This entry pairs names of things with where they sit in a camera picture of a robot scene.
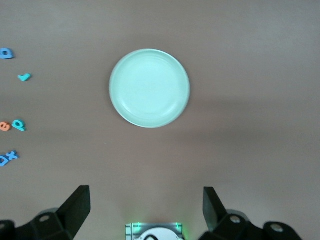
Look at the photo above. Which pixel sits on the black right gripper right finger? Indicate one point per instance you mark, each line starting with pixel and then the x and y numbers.
pixel 217 220

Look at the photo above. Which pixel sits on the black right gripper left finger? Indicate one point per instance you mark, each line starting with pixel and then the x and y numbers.
pixel 72 215

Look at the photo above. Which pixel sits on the teal foam letter p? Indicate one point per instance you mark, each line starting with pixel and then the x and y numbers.
pixel 22 128

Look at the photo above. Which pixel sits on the orange foam letter e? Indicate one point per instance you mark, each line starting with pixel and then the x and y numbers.
pixel 8 128

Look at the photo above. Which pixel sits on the teal foam letter r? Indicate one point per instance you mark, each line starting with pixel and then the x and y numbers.
pixel 24 78

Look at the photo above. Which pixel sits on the blue foam letter x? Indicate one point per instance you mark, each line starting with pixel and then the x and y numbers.
pixel 13 155

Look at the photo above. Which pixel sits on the blue foam letter D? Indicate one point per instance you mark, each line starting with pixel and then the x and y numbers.
pixel 6 158

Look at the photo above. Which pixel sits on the pale green plate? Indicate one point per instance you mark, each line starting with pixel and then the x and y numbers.
pixel 149 88

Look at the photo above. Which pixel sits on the blue foam letter g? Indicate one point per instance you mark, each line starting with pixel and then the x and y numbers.
pixel 11 55

